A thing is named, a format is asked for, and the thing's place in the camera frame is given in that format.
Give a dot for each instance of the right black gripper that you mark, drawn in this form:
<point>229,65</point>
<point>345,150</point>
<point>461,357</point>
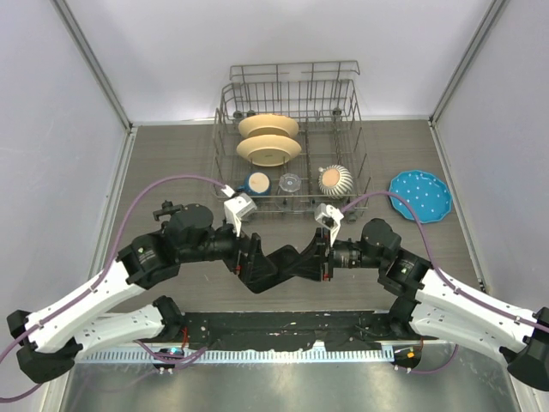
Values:
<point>310,264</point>

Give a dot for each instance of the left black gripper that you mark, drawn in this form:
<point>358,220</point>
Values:
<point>251,266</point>

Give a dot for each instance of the black phone stand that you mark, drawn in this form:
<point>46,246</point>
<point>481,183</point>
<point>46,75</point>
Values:
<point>169,215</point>

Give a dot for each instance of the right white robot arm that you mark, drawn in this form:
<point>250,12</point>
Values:
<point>431,303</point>

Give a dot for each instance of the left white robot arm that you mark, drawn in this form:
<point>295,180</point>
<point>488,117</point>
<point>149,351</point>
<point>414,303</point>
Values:
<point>51,340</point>

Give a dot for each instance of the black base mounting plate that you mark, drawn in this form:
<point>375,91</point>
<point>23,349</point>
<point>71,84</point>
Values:
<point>287,331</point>

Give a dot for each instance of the clear glass cup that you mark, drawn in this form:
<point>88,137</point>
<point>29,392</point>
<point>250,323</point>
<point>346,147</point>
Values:
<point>289,184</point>

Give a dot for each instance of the blue mug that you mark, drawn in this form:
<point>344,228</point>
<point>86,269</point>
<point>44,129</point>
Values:
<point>256,184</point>

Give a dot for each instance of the striped ceramic bowl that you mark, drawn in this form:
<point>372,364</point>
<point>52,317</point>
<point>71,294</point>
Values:
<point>335,181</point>

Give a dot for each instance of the front beige plate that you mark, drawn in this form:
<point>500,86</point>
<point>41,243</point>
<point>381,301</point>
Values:
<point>268,150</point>

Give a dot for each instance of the beige plate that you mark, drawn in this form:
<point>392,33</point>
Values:
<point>268,150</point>
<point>268,124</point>

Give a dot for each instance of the blue dotted plate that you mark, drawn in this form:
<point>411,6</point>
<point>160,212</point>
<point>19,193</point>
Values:
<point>426,193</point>

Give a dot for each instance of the rear beige plate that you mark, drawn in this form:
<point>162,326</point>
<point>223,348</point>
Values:
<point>268,124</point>

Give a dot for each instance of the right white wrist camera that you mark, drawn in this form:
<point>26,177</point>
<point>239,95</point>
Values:
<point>329,217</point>

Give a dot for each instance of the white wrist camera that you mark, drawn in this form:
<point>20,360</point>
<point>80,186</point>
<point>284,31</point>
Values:
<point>329,217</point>
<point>237,206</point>

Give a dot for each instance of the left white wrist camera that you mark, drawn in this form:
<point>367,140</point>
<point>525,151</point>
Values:
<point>237,206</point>

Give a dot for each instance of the grey wire dish rack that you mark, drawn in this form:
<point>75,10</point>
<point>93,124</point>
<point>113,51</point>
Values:
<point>321,97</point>

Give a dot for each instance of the perforated cable tray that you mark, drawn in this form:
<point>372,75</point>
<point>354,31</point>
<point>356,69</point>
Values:
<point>317,354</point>

